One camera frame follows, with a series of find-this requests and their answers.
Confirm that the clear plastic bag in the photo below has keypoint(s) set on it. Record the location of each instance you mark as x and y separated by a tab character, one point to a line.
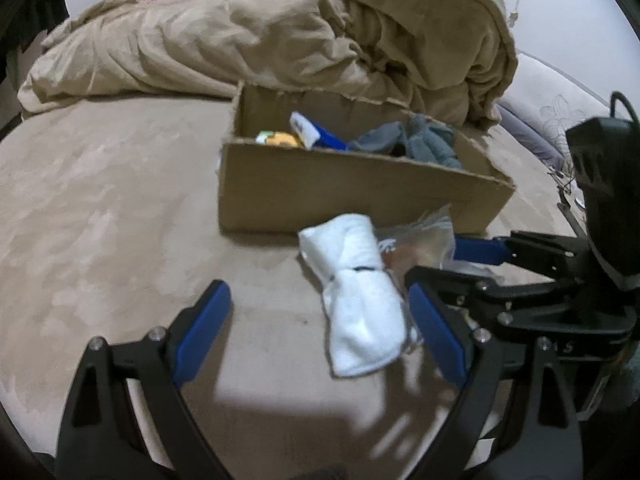
425	240

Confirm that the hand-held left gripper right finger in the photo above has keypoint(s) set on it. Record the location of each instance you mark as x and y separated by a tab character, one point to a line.
440	332

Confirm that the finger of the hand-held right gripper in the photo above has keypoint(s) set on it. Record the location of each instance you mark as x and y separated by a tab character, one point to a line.
480	251
450	287

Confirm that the white towel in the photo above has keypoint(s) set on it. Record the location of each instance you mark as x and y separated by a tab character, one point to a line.
357	292

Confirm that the yellow packet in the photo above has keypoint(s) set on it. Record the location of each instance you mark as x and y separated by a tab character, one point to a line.
280	139

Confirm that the dark hanging clothes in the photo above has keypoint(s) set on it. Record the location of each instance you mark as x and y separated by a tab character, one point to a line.
30	5

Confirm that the brown cardboard box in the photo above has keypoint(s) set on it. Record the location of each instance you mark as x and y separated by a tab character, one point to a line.
320	195

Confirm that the beige crumpled blanket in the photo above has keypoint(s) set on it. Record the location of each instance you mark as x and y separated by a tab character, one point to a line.
240	35

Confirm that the blue and white packet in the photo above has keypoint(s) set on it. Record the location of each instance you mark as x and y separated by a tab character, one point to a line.
315	132

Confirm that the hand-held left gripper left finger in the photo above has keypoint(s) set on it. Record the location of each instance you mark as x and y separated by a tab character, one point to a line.
204	332

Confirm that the grey cloth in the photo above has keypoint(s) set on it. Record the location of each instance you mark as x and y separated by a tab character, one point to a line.
420	142

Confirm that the light grey embroidered pillow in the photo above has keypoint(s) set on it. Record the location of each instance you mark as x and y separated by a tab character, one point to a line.
545	95

